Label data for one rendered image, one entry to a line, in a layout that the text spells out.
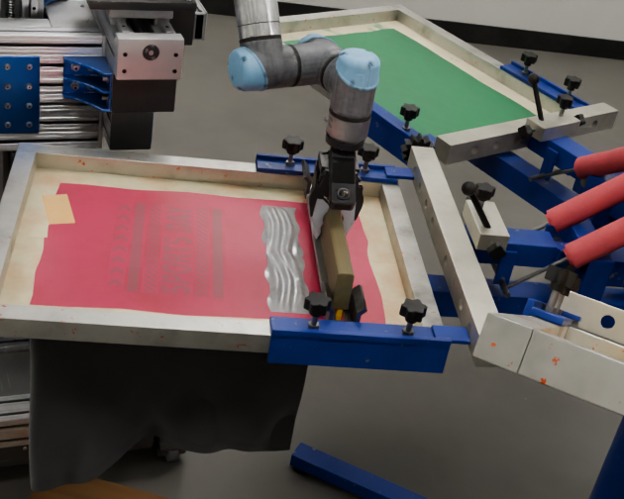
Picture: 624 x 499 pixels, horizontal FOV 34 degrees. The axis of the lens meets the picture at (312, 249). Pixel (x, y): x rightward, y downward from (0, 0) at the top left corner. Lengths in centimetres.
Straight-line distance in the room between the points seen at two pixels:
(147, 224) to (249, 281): 25
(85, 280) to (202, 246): 25
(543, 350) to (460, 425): 233
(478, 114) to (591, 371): 191
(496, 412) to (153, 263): 161
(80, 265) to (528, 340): 117
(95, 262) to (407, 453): 140
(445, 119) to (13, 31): 106
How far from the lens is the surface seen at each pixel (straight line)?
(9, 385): 275
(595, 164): 229
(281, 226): 203
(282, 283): 187
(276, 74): 179
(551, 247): 201
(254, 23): 179
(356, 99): 178
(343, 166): 183
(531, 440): 318
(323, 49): 185
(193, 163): 214
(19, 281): 183
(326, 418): 305
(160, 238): 196
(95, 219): 200
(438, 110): 266
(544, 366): 83
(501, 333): 83
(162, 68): 216
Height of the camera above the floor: 202
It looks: 32 degrees down
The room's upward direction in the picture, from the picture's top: 10 degrees clockwise
